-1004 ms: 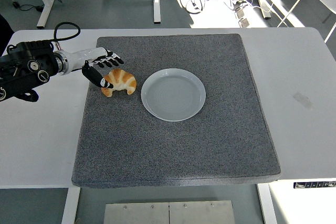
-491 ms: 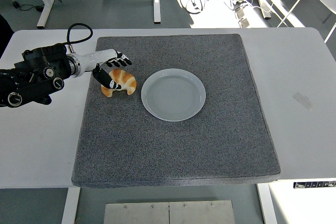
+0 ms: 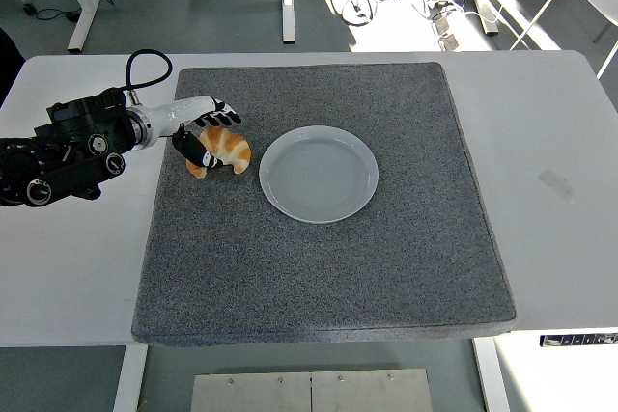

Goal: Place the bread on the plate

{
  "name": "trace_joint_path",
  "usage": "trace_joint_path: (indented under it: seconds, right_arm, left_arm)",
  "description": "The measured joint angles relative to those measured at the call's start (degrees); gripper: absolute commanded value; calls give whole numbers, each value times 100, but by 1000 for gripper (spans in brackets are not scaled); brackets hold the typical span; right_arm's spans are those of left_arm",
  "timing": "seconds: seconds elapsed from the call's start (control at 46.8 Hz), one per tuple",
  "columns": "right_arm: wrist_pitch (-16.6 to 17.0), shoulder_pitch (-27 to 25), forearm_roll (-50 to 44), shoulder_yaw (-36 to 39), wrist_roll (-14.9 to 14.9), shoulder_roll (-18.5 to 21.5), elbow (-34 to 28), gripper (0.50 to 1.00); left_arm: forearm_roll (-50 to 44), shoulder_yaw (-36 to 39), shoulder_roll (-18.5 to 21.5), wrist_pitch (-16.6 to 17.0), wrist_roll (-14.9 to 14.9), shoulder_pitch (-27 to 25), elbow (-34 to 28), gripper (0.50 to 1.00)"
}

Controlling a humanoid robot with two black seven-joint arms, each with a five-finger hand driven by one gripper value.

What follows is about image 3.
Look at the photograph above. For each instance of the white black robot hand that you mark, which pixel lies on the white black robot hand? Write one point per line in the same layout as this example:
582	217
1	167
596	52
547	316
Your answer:
178	110

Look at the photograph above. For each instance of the orange striped croissant bread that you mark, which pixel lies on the orange striped croissant bread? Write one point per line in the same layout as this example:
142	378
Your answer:
232	146

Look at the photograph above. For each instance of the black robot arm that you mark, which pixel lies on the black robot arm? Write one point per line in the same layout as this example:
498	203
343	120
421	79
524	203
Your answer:
72	142

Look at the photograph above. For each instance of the grey round plate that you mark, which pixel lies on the grey round plate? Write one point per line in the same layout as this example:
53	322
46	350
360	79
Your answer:
318	175

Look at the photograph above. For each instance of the grey metal plate with screws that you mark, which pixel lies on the grey metal plate with screws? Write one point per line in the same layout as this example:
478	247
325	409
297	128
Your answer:
309	392

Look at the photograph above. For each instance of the person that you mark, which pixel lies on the person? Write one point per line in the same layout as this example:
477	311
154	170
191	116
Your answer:
9	64

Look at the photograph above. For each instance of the black caster wheel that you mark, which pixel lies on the black caster wheel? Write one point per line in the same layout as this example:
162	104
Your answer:
30	9

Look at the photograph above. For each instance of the grey speckled mat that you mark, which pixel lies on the grey speckled mat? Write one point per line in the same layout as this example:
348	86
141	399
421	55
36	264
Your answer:
314	277

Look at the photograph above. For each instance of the white table leg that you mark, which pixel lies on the white table leg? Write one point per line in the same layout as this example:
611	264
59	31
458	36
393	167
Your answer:
129	378
491	376

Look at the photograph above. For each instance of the white power adapters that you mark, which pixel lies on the white power adapters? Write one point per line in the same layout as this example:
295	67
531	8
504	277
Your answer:
449	35

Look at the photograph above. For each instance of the table height control panel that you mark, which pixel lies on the table height control panel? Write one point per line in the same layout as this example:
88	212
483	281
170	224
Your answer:
579	340

